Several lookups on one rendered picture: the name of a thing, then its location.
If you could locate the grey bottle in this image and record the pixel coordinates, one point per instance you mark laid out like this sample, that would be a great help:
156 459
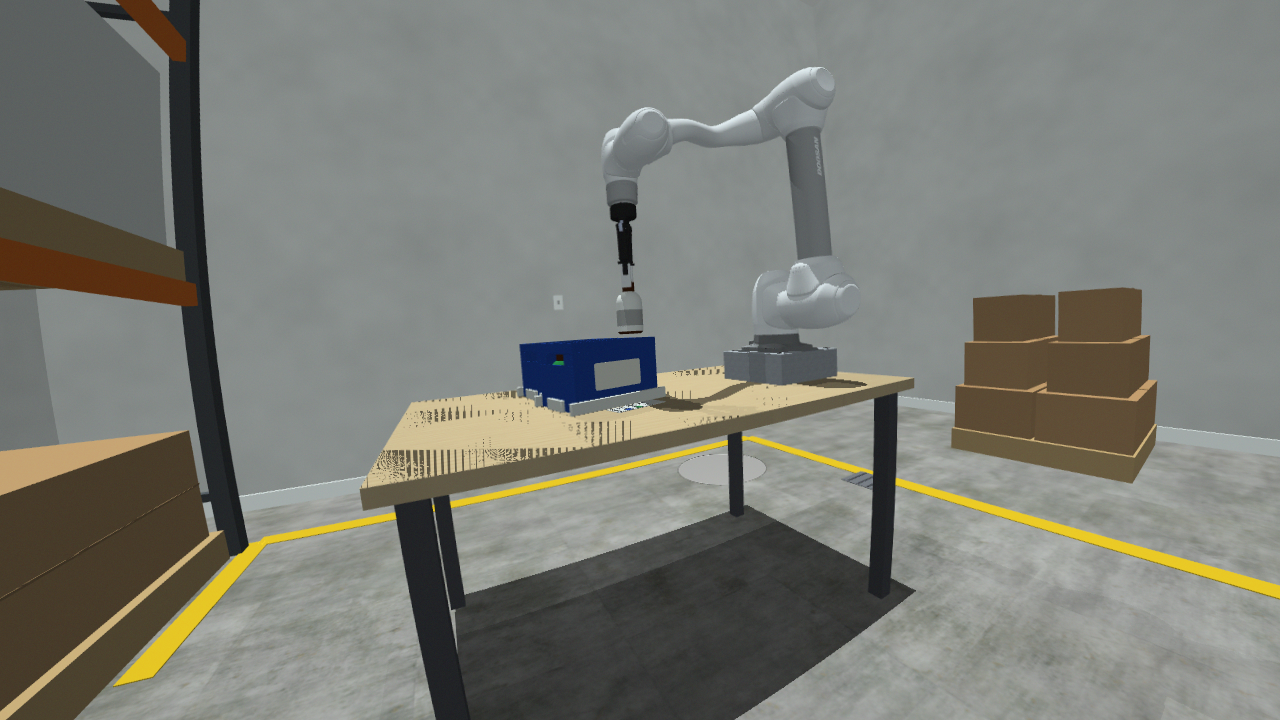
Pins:
629 311

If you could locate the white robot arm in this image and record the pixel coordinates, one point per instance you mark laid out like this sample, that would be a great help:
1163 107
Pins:
815 295

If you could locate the blue crate with dividers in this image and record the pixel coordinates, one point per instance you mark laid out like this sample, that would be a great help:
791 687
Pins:
595 369
530 367

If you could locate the white pick list paper strip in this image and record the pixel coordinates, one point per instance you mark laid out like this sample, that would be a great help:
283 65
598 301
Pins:
635 406

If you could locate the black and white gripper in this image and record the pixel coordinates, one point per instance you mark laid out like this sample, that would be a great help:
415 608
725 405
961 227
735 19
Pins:
624 213

